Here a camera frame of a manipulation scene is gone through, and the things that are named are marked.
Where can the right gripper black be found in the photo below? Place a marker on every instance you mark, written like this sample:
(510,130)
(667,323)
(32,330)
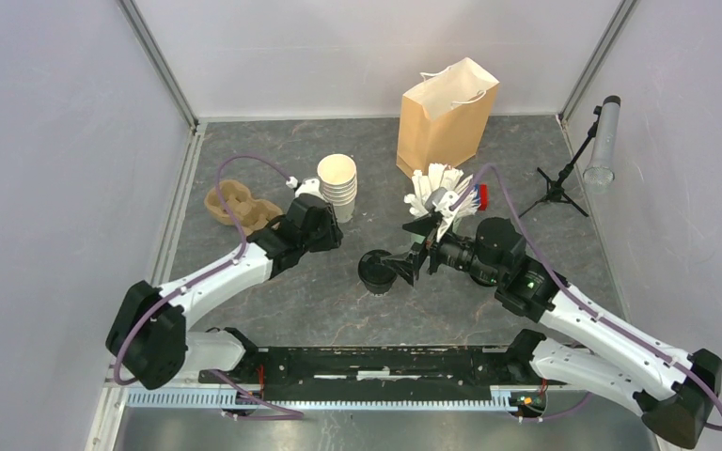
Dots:
(408,263)

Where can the black plastic cup lid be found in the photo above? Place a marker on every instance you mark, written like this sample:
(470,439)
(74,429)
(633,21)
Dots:
(370,264)

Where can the stack of white paper cups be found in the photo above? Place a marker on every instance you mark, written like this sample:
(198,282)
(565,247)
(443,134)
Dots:
(338,175)

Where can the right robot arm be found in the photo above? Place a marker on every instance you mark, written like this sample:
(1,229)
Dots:
(671,390)

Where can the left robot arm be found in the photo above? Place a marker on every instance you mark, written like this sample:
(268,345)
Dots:
(151,336)

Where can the brown paper takeout bag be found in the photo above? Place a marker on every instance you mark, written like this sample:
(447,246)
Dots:
(443,118)

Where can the bundle of wrapped paper straws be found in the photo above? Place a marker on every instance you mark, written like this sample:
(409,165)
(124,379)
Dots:
(441,175)

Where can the stack of black lids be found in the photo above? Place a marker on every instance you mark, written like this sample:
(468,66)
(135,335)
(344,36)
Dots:
(483,281)

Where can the red and blue small box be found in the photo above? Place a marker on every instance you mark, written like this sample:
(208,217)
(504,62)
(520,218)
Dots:
(482,197)

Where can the stack of pulp cup carriers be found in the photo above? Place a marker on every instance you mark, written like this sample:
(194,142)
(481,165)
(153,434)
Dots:
(237,196)

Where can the pulp cup carrier tray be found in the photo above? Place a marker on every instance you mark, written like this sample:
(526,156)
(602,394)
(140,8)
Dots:
(255,214)

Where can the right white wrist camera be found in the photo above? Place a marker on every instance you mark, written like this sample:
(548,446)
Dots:
(441,200)

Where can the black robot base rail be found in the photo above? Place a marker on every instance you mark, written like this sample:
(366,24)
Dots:
(414,373)

